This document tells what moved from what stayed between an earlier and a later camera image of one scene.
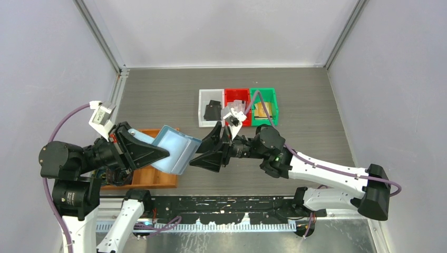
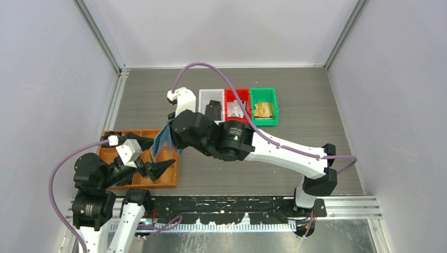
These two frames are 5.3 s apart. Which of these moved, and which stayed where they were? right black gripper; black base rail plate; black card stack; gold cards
Moved: right black gripper
Stayed: gold cards; black base rail plate; black card stack
